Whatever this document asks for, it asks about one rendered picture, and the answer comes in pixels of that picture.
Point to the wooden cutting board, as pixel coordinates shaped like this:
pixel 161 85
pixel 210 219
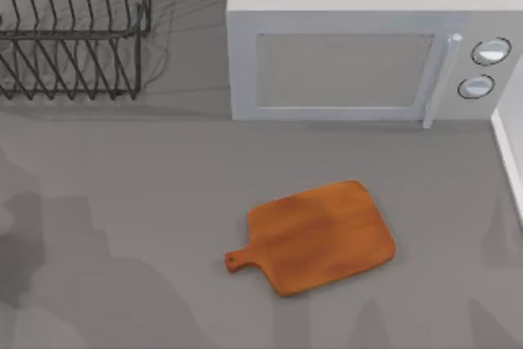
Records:
pixel 323 234

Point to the microwave oven door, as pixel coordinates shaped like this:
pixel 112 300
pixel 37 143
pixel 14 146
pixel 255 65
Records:
pixel 343 71

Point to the small microwave knob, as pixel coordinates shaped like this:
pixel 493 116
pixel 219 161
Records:
pixel 475 87

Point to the large microwave knob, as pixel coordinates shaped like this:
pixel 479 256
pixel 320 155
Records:
pixel 490 51

